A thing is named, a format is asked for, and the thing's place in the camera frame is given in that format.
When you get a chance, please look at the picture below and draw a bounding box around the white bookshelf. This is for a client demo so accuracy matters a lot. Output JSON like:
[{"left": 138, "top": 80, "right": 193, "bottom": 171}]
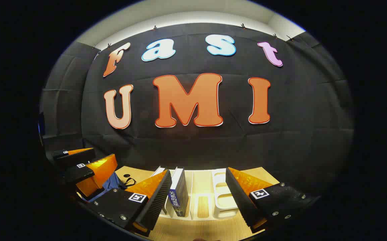
[{"left": 152, "top": 168, "right": 245, "bottom": 221}]

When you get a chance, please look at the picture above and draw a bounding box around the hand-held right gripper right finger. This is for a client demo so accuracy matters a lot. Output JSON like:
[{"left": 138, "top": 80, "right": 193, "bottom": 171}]
[{"left": 226, "top": 167, "right": 321, "bottom": 234}]

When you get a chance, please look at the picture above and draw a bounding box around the white spine book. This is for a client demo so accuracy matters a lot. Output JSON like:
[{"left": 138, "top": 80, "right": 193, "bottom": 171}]
[{"left": 151, "top": 166, "right": 169, "bottom": 215}]

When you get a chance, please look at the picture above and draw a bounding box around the dark blue spine book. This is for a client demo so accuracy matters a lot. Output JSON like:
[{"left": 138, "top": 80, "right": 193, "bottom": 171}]
[{"left": 168, "top": 167, "right": 190, "bottom": 217}]

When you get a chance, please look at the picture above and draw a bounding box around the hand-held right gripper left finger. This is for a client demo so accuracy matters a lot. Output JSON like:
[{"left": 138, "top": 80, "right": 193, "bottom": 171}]
[{"left": 86, "top": 169, "right": 173, "bottom": 237}]

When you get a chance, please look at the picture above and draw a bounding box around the blue schoolbag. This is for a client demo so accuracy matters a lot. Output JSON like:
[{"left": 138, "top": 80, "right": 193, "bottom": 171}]
[{"left": 82, "top": 172, "right": 137, "bottom": 203}]

